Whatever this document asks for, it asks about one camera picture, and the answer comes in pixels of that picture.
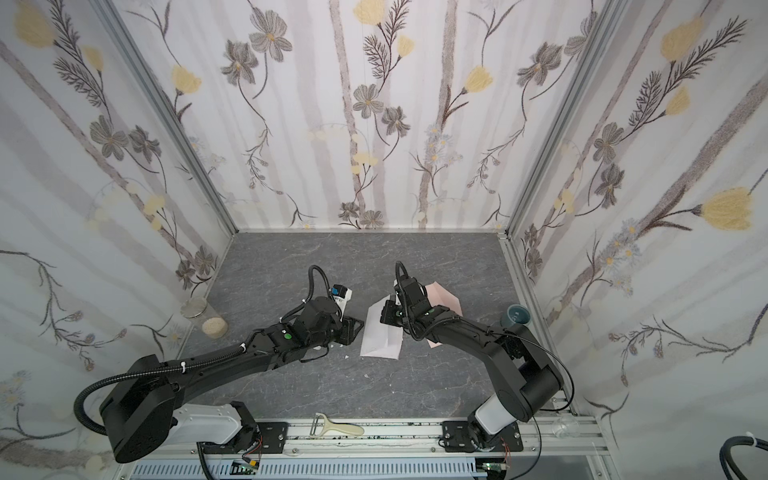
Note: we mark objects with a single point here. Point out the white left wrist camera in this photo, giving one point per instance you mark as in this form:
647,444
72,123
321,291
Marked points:
341,295

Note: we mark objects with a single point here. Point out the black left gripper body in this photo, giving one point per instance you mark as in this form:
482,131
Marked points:
347,328

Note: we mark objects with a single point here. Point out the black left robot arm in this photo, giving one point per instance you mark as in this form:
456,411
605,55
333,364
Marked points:
135,410

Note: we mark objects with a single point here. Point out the aluminium mounting rail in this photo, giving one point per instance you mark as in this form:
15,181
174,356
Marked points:
405,448

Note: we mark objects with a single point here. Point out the white letter paper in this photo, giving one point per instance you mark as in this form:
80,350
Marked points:
380,340

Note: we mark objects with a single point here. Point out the teal ceramic cup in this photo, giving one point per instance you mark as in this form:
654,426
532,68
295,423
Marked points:
515,314

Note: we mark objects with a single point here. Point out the pink paper envelope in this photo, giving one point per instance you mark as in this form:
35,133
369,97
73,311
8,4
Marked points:
440,296

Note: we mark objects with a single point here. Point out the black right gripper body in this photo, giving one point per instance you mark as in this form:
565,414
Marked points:
393,311

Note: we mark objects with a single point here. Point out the cream vegetable peeler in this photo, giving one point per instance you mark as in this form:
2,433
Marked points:
322,425

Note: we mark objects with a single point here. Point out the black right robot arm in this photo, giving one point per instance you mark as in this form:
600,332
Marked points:
523,374

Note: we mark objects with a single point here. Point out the small clear glass cup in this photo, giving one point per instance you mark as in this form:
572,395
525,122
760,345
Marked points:
566,427

